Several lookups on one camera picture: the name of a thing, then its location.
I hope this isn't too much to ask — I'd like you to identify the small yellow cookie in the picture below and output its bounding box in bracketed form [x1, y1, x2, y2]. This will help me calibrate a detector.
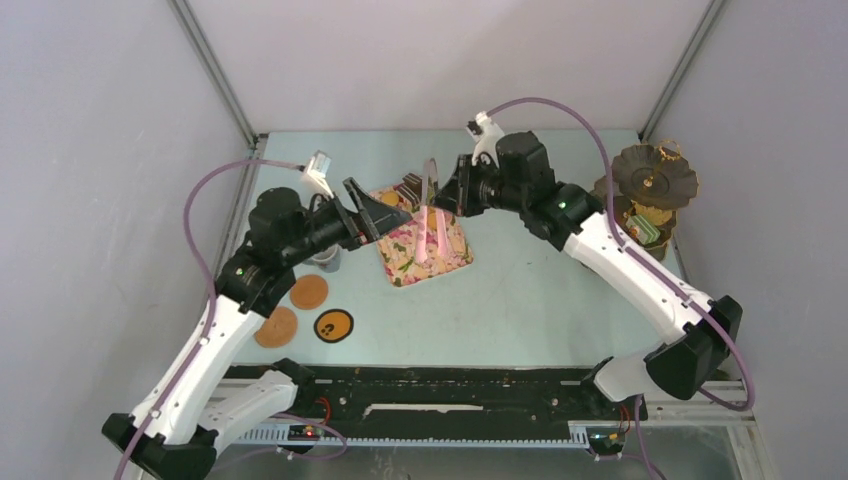
[381, 191, 400, 206]

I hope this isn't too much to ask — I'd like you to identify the upper wooden round coaster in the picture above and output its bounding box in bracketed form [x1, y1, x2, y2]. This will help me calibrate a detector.
[289, 274, 329, 310]

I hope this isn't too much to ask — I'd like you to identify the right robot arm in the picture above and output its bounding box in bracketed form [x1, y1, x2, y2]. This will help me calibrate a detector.
[432, 132, 743, 418]

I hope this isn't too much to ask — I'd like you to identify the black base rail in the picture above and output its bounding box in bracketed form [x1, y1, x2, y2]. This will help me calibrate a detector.
[221, 359, 649, 443]

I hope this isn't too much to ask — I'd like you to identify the orange question mark coaster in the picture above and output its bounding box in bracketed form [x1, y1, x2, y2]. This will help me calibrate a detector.
[313, 309, 355, 344]

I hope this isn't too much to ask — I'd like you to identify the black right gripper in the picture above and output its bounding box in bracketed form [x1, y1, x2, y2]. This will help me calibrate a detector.
[432, 154, 527, 218]

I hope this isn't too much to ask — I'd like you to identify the striped chocolate cake slice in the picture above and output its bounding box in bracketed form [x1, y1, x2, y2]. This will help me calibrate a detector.
[395, 183, 422, 207]

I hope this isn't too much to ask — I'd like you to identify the three tier black cake stand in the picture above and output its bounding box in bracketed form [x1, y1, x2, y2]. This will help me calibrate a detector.
[591, 140, 700, 261]

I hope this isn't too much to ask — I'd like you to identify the floral rectangular tray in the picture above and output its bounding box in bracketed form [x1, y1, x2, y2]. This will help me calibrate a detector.
[370, 184, 475, 287]

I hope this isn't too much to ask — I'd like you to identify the wooden round coaster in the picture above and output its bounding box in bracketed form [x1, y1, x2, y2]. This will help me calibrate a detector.
[254, 307, 298, 349]
[289, 274, 329, 310]

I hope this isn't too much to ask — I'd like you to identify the green striped cake slice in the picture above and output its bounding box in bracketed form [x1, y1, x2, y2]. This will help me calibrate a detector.
[625, 215, 661, 245]

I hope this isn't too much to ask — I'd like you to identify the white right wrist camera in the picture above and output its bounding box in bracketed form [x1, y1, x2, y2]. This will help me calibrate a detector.
[466, 111, 504, 166]

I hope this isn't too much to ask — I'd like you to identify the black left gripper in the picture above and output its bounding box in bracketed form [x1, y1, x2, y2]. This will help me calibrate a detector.
[281, 178, 411, 267]

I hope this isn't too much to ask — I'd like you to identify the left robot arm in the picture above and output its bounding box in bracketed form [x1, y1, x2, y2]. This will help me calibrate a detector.
[102, 178, 412, 479]

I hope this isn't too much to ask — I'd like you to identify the chocolate cake piece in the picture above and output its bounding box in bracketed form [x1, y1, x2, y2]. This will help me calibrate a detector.
[403, 173, 423, 189]

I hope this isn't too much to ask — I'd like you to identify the lower wooden round coaster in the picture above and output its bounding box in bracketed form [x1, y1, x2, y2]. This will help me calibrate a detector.
[254, 307, 298, 349]

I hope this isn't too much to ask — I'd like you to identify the blue grey mug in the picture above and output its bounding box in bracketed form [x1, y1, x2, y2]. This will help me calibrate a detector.
[303, 245, 342, 273]

